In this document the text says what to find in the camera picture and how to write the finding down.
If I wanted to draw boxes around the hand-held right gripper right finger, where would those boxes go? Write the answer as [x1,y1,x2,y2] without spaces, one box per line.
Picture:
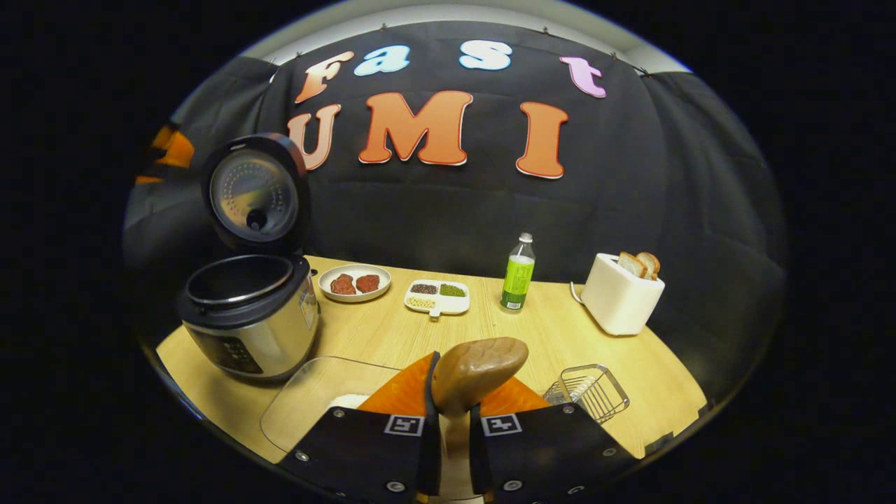
[468,374,641,503]

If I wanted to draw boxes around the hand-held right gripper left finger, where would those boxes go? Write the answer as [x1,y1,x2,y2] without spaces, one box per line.
[276,351,443,503]

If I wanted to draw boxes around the metal wire chopstick holder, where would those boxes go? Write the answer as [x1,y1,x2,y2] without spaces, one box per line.
[542,364,631,426]

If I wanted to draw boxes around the wooden spoon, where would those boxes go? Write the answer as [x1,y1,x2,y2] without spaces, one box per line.
[430,337,530,459]

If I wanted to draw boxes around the black and silver rice cooker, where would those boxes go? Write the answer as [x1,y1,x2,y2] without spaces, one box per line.
[176,133,321,382]

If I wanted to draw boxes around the clear plastic container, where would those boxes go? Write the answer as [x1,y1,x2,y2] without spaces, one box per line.
[260,356,403,454]

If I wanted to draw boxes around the white toaster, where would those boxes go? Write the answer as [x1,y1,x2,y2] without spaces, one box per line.
[570,253,666,337]

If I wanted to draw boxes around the white divided bean tray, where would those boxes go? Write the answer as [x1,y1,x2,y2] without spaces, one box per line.
[404,279,470,321]

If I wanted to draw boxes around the green drink bottle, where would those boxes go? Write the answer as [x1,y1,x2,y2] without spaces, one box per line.
[500,232,536,313]

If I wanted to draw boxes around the white round plate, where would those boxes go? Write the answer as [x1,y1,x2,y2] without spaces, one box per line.
[318,264,392,303]

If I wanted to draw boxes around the black backdrop cloth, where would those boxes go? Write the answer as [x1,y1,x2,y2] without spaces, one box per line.
[122,20,788,421]

